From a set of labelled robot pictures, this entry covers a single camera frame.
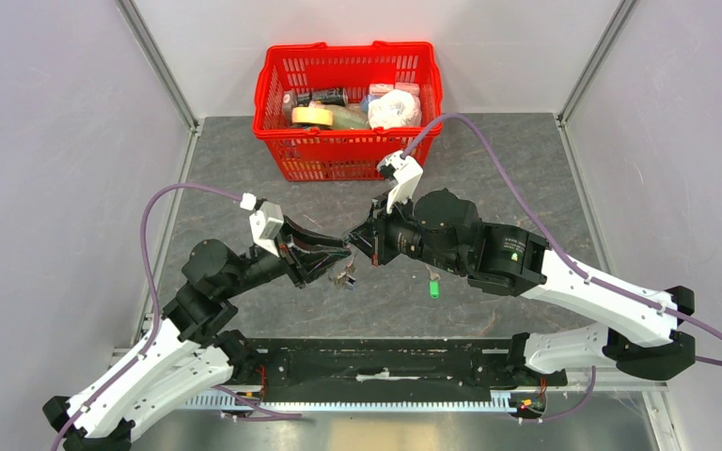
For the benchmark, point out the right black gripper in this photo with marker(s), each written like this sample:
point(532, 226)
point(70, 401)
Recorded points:
point(364, 235)

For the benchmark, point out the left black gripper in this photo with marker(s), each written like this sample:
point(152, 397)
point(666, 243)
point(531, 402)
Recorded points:
point(293, 259)

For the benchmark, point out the wire keyring with keys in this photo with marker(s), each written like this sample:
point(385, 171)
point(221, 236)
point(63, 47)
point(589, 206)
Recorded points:
point(345, 278)

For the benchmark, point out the key with green tag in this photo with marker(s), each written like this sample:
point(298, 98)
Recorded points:
point(434, 282)

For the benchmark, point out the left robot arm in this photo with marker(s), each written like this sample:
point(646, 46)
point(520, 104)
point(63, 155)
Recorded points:
point(188, 349)

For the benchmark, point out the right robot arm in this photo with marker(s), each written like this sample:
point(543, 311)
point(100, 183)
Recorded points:
point(633, 330)

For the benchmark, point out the red plastic shopping basket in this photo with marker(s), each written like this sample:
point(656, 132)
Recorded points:
point(321, 155)

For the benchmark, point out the yellow masking tape roll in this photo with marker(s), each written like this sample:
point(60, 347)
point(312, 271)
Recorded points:
point(312, 117)

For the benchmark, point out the white crumpled plastic bag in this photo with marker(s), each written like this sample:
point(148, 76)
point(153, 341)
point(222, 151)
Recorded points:
point(395, 109)

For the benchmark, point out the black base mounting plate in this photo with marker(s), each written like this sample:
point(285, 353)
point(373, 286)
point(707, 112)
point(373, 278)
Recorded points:
point(387, 370)

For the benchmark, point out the black can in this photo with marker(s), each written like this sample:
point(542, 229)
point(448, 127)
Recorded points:
point(329, 96)

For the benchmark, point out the pink box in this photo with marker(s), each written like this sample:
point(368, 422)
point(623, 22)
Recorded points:
point(411, 88)

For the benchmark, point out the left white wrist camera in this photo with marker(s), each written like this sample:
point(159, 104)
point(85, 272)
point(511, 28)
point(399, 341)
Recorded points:
point(266, 220)

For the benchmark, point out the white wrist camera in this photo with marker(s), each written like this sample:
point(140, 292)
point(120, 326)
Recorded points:
point(266, 220)
point(404, 172)

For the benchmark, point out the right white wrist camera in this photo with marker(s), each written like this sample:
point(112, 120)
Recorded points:
point(404, 172)

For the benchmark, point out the white slotted cable duct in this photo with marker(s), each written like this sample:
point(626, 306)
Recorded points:
point(497, 402)

